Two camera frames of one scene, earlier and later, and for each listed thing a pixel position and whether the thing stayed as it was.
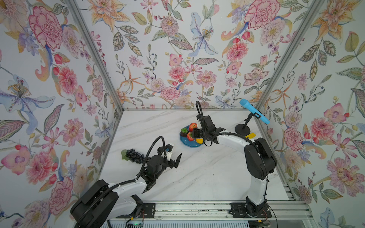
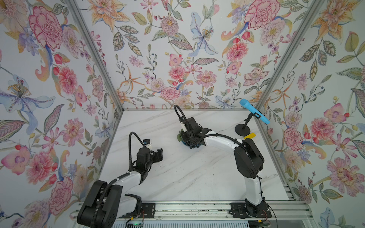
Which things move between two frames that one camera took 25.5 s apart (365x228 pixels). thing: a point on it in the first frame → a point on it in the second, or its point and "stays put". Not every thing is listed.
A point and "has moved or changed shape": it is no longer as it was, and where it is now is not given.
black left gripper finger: [177, 160] → [158, 155]
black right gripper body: [202, 135] → [185, 136]
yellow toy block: [251, 136] stays put
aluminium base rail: [213, 211] stays put
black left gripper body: [170, 163] → [151, 159]
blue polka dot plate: [185, 140] stays put
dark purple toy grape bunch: [133, 156] has moved or changed shape
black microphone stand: [244, 129] stays put
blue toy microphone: [248, 106] stays put
